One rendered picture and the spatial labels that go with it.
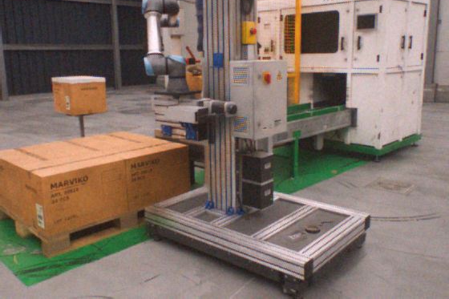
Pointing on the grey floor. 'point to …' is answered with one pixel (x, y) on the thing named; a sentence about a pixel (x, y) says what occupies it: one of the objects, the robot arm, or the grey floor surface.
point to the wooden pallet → (54, 246)
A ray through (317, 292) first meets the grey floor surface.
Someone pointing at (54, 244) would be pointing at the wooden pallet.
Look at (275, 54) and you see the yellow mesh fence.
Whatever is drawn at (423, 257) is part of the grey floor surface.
